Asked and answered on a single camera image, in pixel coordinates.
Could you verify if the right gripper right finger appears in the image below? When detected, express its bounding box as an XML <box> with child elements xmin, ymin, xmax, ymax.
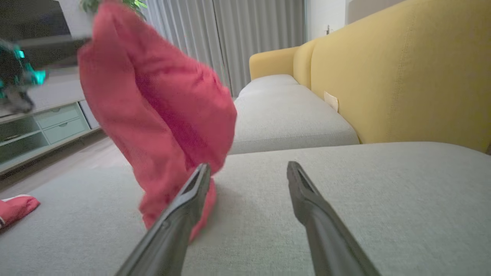
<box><xmin>287</xmin><ymin>161</ymin><xmax>381</xmax><ymax>276</ymax></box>

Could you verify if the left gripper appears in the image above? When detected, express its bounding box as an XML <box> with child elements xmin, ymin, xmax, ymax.
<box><xmin>0</xmin><ymin>38</ymin><xmax>47</xmax><ymax>114</ymax></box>

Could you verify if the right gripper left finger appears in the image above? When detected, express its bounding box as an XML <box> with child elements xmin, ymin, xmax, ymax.
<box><xmin>114</xmin><ymin>163</ymin><xmax>212</xmax><ymax>276</ymax></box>

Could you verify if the red garment with white trim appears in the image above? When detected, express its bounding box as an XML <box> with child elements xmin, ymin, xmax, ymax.
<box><xmin>77</xmin><ymin>0</ymin><xmax>237</xmax><ymax>242</ymax></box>

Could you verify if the red shirt with white sleeves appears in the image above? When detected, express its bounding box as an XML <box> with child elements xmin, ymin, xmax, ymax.
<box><xmin>0</xmin><ymin>194</ymin><xmax>41</xmax><ymax>230</ymax></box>

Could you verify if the large grey sofa seat cushion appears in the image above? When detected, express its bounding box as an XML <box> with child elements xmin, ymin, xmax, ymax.
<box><xmin>0</xmin><ymin>142</ymin><xmax>491</xmax><ymax>276</ymax></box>

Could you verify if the pale green cabinet drawer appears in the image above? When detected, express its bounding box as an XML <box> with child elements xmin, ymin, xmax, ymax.
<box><xmin>42</xmin><ymin>116</ymin><xmax>91</xmax><ymax>145</ymax></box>
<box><xmin>34</xmin><ymin>103</ymin><xmax>83</xmax><ymax>130</ymax></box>

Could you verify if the pale green TV cabinet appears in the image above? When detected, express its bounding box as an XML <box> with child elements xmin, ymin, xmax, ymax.
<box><xmin>0</xmin><ymin>69</ymin><xmax>103</xmax><ymax>176</ymax></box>

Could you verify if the black flat television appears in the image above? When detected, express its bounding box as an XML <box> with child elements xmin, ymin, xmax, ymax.
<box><xmin>0</xmin><ymin>0</ymin><xmax>92</xmax><ymax>69</ymax></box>

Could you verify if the medium grey sofa seat cushion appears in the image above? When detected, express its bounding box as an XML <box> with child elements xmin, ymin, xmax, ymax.
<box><xmin>228</xmin><ymin>84</ymin><xmax>361</xmax><ymax>156</ymax></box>

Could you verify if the beige sofa label tag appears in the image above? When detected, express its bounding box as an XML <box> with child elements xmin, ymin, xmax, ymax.
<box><xmin>323</xmin><ymin>91</ymin><xmax>339</xmax><ymax>113</ymax></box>

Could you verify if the green houseplant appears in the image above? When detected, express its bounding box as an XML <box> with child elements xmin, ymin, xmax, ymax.
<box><xmin>80</xmin><ymin>0</ymin><xmax>148</xmax><ymax>20</ymax></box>

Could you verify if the small grey sofa seat cushion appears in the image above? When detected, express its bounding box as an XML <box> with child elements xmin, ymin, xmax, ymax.
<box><xmin>238</xmin><ymin>74</ymin><xmax>300</xmax><ymax>97</ymax></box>

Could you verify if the narrow yellow sofa backrest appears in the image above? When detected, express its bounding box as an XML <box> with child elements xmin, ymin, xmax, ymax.
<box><xmin>293</xmin><ymin>38</ymin><xmax>320</xmax><ymax>89</ymax></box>

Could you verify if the large yellow sofa backrest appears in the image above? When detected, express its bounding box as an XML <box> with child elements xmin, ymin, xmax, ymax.
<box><xmin>310</xmin><ymin>0</ymin><xmax>491</xmax><ymax>154</ymax></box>

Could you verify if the yellow sofa armrest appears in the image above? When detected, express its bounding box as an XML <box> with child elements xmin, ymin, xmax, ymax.
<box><xmin>249</xmin><ymin>46</ymin><xmax>300</xmax><ymax>81</ymax></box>

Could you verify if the grey pleated curtain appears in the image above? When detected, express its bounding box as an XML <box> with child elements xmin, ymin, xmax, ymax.
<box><xmin>141</xmin><ymin>0</ymin><xmax>307</xmax><ymax>98</ymax></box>

